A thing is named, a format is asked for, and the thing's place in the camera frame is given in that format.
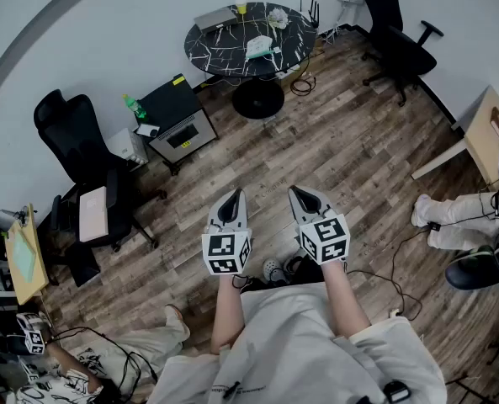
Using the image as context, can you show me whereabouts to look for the person's black trousers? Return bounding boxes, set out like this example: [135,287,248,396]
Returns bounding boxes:
[234,254,326,295]

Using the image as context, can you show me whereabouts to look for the artificial flower bunch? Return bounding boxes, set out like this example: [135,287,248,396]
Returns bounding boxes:
[242,8,292,31]

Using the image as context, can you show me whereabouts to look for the person's grey clog shoe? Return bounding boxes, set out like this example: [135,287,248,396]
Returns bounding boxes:
[262,258,290,286]

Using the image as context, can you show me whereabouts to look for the small white device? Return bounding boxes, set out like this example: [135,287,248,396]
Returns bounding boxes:
[134,123,161,138]

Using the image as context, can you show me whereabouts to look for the black office chair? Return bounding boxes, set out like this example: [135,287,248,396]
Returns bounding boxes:
[357,0,445,108]
[33,89,168,288]

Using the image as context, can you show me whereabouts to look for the green plastic bottle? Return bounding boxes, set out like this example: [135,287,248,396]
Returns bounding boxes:
[121,93,148,122]

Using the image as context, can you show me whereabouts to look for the black stool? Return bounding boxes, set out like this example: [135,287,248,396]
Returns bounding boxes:
[444,244,499,293]

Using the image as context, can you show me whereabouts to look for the round black marble table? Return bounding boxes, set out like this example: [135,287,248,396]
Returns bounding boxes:
[183,1,319,120]

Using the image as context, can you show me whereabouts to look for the grey flat box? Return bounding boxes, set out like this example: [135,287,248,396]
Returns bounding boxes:
[193,7,238,34]

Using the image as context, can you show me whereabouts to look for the white router with black antennas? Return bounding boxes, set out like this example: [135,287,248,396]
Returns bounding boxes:
[298,0,321,29]

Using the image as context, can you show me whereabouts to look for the black harness buckle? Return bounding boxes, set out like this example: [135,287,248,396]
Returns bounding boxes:
[382,379,413,404]

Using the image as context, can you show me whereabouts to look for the small wooden table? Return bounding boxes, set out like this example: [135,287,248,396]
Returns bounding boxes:
[3,203,50,306]

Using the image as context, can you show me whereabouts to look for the person's right forearm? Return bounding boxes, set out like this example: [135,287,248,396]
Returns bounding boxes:
[319,259,373,339]

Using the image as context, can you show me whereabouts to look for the person's left forearm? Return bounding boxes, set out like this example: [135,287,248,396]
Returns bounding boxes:
[210,272,247,355]

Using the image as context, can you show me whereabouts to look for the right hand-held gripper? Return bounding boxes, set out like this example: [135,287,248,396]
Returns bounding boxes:
[288,185,351,266]

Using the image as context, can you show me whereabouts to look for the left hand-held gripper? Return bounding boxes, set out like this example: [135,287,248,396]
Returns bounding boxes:
[201,188,252,276]

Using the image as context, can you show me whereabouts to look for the white square box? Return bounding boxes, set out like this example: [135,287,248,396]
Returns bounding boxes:
[105,127,150,172]

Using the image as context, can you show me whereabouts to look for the black cabinet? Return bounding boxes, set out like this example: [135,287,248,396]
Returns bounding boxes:
[135,72,220,177]

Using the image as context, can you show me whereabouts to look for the light wooden desk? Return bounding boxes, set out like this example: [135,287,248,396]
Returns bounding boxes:
[411,84,499,193]

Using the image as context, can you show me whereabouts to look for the person's white shirt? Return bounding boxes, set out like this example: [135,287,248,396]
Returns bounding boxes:
[146,282,448,404]

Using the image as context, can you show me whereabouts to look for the pale green board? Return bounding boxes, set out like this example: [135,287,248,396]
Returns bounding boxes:
[12,228,37,284]

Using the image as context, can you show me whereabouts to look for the pink flat box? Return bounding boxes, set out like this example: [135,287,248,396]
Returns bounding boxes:
[78,186,109,243]

